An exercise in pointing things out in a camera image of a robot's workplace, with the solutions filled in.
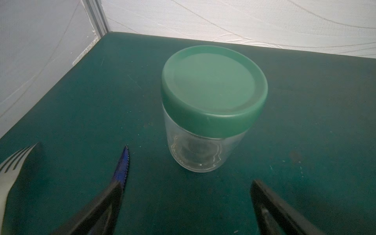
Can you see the blue serrated knife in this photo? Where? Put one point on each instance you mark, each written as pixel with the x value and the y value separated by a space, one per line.
pixel 121 171

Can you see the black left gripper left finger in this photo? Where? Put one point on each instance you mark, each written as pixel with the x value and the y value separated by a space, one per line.
pixel 99 217

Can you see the silver metal fork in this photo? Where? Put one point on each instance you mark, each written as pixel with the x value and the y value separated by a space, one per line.
pixel 10 169

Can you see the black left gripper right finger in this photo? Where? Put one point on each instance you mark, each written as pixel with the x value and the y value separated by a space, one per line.
pixel 274 215

